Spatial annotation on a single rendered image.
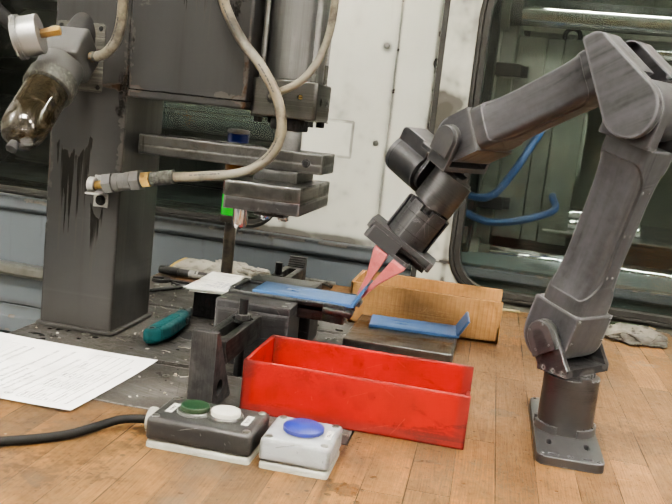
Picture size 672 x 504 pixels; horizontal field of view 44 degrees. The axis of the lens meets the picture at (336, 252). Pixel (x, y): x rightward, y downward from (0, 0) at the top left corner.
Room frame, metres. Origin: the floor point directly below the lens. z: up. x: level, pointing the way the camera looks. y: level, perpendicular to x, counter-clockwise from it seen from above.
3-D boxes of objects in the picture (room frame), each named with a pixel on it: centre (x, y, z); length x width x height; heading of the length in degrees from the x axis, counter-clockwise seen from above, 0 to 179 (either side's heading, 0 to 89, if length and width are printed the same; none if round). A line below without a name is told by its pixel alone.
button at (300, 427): (0.76, 0.01, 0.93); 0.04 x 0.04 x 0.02
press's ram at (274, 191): (1.14, 0.15, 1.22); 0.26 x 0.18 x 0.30; 80
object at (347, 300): (1.12, 0.02, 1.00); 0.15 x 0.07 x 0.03; 80
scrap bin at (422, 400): (0.92, -0.05, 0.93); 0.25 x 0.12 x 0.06; 80
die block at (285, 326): (1.14, 0.08, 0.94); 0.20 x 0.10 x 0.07; 170
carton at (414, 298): (1.39, -0.17, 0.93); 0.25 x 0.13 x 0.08; 80
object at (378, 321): (1.28, -0.14, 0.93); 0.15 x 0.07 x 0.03; 84
